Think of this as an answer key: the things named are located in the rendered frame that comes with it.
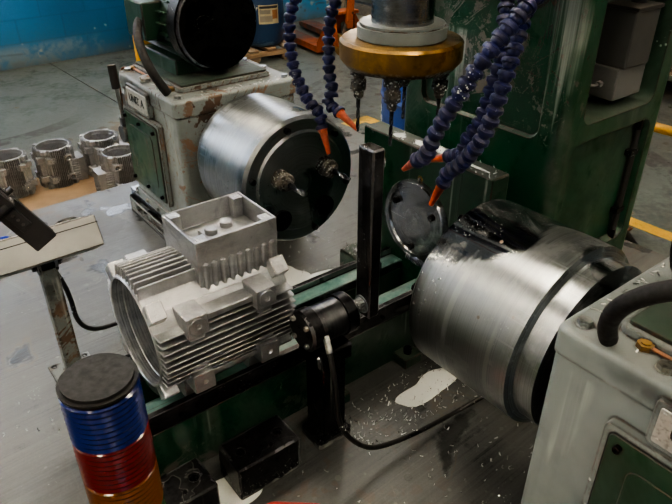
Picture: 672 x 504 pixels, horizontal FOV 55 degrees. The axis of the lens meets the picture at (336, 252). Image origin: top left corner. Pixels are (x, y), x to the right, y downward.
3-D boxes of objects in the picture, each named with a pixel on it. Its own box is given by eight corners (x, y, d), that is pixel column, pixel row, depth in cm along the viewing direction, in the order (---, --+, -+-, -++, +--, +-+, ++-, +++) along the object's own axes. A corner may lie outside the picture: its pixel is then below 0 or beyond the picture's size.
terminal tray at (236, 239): (241, 233, 97) (237, 190, 93) (280, 263, 90) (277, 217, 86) (166, 259, 91) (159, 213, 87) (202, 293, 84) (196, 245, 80)
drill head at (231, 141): (267, 169, 156) (261, 65, 143) (364, 227, 131) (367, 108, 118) (171, 198, 143) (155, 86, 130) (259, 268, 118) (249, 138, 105)
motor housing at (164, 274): (235, 303, 108) (225, 201, 98) (300, 363, 95) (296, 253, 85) (119, 351, 97) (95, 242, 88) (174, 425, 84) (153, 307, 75)
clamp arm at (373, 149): (368, 303, 95) (373, 139, 82) (382, 313, 93) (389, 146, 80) (350, 312, 93) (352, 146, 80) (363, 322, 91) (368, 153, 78)
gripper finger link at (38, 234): (12, 196, 75) (14, 198, 74) (55, 232, 80) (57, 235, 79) (-8, 213, 74) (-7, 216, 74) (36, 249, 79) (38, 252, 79)
